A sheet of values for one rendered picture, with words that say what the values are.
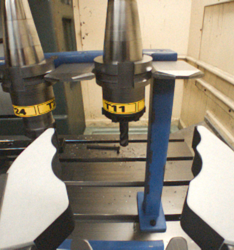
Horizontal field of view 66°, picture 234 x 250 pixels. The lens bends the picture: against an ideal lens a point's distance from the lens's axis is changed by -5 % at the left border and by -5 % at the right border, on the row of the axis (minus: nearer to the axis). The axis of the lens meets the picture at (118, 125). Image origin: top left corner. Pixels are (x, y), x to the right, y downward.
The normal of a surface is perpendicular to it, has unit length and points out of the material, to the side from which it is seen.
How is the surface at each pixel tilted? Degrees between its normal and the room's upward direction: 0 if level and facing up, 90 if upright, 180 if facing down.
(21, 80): 90
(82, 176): 0
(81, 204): 0
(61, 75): 10
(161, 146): 90
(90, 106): 90
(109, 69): 92
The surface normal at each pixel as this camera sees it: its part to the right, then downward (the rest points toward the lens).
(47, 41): -0.02, 0.47
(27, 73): 0.44, 0.41
